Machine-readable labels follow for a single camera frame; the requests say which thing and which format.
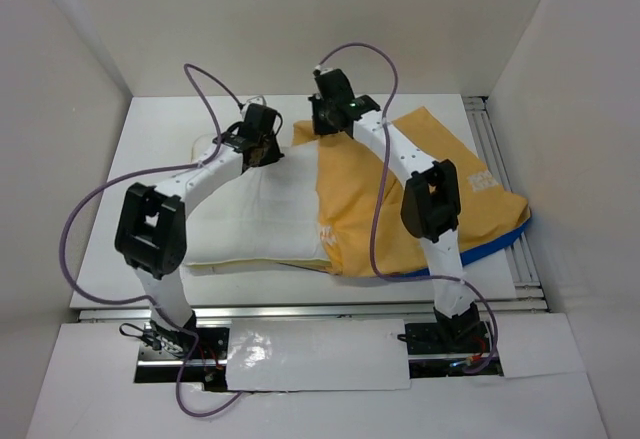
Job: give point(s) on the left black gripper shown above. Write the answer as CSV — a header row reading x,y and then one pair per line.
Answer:
x,y
275,153

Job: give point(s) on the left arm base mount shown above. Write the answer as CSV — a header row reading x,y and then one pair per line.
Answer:
x,y
159,359

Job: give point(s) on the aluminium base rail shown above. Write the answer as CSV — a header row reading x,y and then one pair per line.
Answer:
x,y
527,305

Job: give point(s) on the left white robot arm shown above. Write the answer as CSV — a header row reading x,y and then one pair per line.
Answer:
x,y
151,233

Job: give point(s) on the orange pillowcase with blue back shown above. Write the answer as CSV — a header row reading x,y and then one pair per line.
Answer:
x,y
369,221

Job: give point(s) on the white pillow with yellow edge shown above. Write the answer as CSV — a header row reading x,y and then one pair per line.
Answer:
x,y
269,214

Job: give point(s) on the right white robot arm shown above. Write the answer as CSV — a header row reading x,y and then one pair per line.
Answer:
x,y
431,202

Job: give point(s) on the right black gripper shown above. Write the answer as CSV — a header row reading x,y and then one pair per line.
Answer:
x,y
318,127

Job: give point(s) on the white cover plate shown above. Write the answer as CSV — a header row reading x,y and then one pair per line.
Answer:
x,y
317,355

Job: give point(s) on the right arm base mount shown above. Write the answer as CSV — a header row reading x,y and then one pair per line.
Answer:
x,y
434,354

